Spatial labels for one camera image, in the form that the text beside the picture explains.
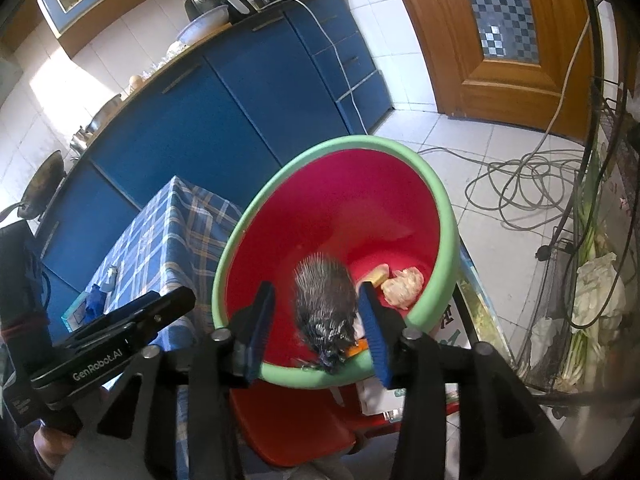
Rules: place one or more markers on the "white ceramic bowl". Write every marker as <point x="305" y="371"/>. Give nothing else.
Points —
<point x="208" y="24"/>

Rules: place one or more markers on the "steel wool scrubber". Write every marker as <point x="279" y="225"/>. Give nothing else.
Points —
<point x="325" y="309"/>

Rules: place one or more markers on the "wooden door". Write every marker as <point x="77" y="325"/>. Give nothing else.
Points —
<point x="526" y="63"/>

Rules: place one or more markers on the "blue kitchen cabinet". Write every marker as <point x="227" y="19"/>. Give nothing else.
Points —
<point x="225" y="115"/>

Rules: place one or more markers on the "black air fryer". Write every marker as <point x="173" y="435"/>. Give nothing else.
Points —
<point x="238" y="10"/>

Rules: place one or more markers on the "red plastic stool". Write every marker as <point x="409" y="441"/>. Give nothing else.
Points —
<point x="287" y="427"/>

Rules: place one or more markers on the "black wok pan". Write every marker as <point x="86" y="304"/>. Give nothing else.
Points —
<point x="40" y="189"/>

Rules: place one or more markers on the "blue cloth rag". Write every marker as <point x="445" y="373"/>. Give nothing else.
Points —
<point x="95" y="303"/>

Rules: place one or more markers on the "light blue plastic scoop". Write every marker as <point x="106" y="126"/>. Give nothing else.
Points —
<point x="109" y="282"/>

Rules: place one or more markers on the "yellow sponge piece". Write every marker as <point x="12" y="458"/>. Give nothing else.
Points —
<point x="378" y="275"/>

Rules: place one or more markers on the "cardboard box under bin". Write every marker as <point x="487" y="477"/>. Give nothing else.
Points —
<point x="413" y="368"/>

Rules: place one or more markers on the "person's left hand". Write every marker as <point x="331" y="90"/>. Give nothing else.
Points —
<point x="52" y="446"/>

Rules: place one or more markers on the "teal medicine box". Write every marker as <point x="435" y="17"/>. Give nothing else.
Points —
<point x="75" y="315"/>

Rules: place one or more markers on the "red bin with green rim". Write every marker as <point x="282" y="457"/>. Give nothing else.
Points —
<point x="361" y="199"/>

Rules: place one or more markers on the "cream paper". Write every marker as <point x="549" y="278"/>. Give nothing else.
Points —
<point x="403" y="288"/>

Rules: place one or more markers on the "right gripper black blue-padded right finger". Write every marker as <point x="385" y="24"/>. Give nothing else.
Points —
<point x="504" y="434"/>

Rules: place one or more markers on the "wire rack with vegetables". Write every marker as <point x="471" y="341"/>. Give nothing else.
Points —
<point x="582" y="306"/>

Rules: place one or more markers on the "steel mixing bowl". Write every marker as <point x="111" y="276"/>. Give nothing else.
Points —
<point x="107" y="110"/>

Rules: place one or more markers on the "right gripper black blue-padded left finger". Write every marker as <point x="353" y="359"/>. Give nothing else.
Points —
<point x="134" y="434"/>

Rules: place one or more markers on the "blue plaid tablecloth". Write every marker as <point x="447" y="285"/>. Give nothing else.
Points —
<point x="176" y="240"/>

